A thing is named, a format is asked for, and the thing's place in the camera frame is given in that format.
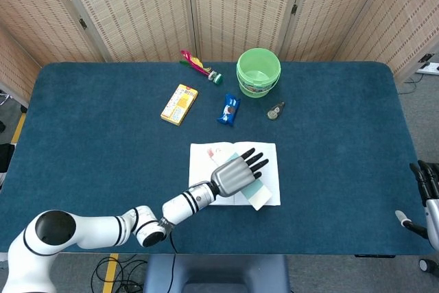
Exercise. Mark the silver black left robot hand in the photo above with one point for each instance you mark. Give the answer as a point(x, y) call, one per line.
point(233, 176)

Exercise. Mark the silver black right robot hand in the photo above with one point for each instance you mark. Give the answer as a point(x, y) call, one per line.
point(433, 217)

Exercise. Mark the blue white tasselled bookmark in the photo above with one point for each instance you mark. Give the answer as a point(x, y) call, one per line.
point(257, 197)

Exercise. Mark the white lined notebook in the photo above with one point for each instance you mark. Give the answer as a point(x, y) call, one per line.
point(200, 183)

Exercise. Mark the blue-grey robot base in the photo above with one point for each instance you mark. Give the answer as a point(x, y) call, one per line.
point(216, 272)

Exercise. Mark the black caster wheel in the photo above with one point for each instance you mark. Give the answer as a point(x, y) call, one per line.
point(425, 264)

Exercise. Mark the blue cookie packet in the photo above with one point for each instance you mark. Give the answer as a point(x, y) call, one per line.
point(229, 109)

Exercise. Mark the small dark correction tape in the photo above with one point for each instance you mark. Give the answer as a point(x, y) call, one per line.
point(274, 112)

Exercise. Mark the yellow card box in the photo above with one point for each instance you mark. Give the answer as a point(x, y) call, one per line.
point(180, 104)

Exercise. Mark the green plastic bucket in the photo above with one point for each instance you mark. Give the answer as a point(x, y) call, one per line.
point(258, 80)

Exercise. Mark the pink feather shuttlecock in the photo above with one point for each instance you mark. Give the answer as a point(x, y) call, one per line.
point(197, 64)

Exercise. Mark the blue table cloth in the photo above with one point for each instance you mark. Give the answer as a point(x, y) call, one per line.
point(103, 118)

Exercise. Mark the white power strip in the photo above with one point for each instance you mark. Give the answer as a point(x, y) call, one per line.
point(428, 67)

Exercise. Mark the woven folding screen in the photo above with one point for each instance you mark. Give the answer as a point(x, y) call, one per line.
point(137, 5)

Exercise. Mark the black white floor object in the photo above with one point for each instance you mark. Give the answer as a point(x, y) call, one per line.
point(6, 157)

